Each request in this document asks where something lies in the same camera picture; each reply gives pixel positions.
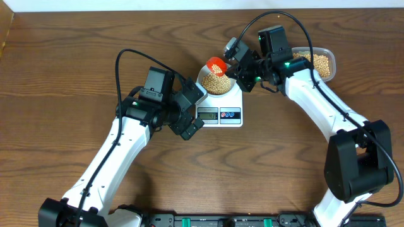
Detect clear plastic container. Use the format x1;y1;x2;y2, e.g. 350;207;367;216
292;47;336;82

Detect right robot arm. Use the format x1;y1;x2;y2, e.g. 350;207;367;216
224;26;401;226

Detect black mounting rail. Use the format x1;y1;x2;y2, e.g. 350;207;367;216
138;213;386;227

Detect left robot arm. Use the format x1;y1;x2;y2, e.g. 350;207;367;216
38;67;207;226

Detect soybeans in bowl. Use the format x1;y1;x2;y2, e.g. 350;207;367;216
201;64;231;95

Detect grey bowl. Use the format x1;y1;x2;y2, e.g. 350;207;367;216
198;66;235;94

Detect red measuring scoop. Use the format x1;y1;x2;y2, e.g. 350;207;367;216
206;57;227;77

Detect white digital kitchen scale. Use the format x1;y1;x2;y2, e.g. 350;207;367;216
196;81;243;127

